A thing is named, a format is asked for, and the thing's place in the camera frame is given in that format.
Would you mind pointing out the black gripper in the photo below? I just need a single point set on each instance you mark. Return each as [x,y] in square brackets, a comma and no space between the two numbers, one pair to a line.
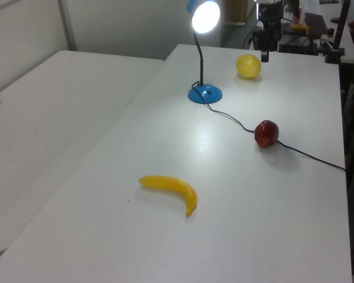
[267,32]

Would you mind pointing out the blue desk lamp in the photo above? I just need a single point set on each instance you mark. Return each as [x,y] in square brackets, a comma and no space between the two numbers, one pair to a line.
[205,93]

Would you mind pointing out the yellow round melon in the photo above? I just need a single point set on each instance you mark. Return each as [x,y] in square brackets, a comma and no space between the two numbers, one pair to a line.
[248,66]

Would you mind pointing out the black equipment box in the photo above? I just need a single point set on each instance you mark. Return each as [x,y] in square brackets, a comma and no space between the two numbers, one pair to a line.
[298,44]

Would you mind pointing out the yellow background object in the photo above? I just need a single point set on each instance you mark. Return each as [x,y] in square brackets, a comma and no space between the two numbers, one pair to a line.
[299,27]

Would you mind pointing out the dark laptop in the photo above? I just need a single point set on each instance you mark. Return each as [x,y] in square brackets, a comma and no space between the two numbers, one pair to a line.
[316,22]

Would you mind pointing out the red apple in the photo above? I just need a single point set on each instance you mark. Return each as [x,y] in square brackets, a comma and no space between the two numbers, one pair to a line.
[266,133]

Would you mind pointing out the dark pole with table clamp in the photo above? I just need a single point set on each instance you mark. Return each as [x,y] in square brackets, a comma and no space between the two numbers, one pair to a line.
[340,29]

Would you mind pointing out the yellow banana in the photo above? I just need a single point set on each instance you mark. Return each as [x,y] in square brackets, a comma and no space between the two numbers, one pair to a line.
[177,186]

